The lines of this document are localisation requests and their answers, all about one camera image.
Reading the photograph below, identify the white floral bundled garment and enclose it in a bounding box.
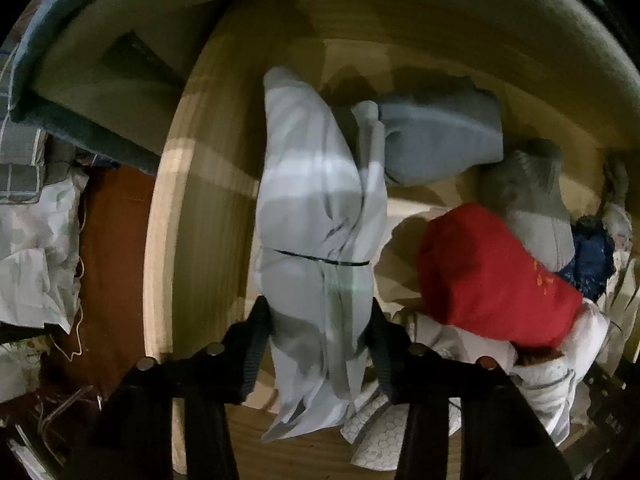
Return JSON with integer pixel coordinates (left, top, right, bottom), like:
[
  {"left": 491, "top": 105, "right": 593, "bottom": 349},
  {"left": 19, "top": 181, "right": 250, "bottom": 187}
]
[{"left": 596, "top": 159, "right": 640, "bottom": 361}]

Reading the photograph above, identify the red rolled underwear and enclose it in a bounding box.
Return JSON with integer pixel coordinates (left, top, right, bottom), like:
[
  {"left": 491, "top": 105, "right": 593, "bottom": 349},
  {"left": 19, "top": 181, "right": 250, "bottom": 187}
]
[{"left": 416, "top": 203, "right": 582, "bottom": 348}]

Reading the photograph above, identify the grey plaid cloth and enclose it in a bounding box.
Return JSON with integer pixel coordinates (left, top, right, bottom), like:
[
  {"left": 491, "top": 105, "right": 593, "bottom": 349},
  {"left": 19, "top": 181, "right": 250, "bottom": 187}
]
[{"left": 0, "top": 38, "right": 47, "bottom": 205}]

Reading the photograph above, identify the white hexagon pattern roll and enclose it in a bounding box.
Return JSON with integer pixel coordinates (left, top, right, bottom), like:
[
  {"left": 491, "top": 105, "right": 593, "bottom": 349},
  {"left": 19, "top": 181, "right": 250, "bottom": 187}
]
[{"left": 340, "top": 381, "right": 462, "bottom": 473}]

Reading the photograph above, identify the navy floral underwear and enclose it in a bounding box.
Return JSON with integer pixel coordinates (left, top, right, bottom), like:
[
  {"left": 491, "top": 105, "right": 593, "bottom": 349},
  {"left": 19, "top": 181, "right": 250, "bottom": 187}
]
[{"left": 558, "top": 216, "right": 615, "bottom": 302}]

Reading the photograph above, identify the light grey garment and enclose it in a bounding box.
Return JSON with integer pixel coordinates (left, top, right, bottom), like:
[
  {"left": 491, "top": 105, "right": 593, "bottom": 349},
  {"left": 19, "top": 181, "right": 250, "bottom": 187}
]
[{"left": 255, "top": 66, "right": 387, "bottom": 442}]

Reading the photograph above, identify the pale blue bundled garment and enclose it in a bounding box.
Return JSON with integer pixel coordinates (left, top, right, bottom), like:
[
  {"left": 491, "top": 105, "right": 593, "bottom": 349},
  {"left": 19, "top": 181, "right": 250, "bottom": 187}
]
[{"left": 511, "top": 356, "right": 576, "bottom": 446}]

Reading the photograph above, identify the blue-grey rolled garment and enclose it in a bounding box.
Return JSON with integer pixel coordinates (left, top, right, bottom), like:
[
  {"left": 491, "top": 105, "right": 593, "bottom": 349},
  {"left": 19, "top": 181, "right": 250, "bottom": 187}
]
[{"left": 376, "top": 78, "right": 503, "bottom": 186}]

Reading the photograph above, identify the white patterned bedding pile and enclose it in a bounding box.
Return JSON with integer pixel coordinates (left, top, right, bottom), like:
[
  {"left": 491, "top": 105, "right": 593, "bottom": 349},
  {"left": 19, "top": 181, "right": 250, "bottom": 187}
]
[{"left": 0, "top": 171, "right": 90, "bottom": 403}]

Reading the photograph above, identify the wooden drawer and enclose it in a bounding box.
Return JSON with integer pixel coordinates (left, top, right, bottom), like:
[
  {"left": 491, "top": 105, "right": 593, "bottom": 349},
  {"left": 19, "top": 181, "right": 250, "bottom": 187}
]
[{"left": 143, "top": 0, "right": 639, "bottom": 360}]

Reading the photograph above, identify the grey ribbed rolled garment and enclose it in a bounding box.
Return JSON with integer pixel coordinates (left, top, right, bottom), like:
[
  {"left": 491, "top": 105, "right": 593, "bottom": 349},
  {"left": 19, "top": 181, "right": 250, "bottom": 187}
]
[{"left": 480, "top": 139, "right": 575, "bottom": 272}]

